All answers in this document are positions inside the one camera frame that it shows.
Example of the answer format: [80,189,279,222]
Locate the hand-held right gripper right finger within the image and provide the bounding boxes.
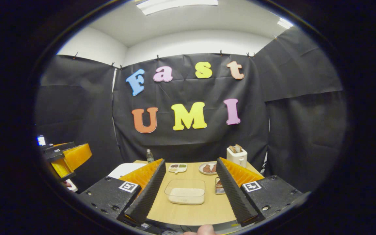
[216,157,306,227]

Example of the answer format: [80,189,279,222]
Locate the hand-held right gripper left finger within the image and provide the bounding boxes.
[79,159,167,228]

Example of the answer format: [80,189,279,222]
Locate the clear chopstick holder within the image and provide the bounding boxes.
[215,177,226,195]

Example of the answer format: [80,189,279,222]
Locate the white rice cooker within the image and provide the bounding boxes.
[108,163,148,179]

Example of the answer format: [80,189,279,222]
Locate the clear rice container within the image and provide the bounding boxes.
[164,179,206,205]

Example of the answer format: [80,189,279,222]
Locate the white round plate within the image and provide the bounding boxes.
[198,162,218,175]

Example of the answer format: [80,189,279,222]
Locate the white toaster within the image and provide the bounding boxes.
[227,145,248,168]

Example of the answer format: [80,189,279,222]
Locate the white divided grain dish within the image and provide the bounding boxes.
[168,163,188,173]

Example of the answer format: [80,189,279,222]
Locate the ceiling light panel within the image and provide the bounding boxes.
[136,0,219,16]
[277,18,294,30]

